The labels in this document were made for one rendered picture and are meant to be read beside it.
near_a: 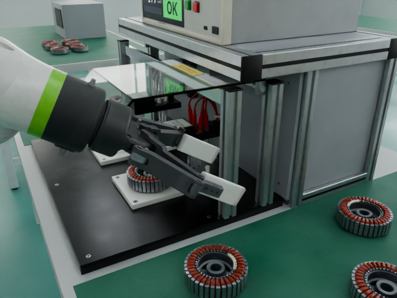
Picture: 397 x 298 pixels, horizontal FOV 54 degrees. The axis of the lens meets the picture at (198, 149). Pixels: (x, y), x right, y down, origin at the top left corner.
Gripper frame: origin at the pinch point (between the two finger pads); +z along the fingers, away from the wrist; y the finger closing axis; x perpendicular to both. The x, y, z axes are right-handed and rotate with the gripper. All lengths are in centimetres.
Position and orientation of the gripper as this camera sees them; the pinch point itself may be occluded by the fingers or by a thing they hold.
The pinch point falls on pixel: (220, 172)
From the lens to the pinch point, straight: 60.4
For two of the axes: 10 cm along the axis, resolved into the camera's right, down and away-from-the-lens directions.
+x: 4.7, -8.4, -2.7
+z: 8.6, 3.5, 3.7
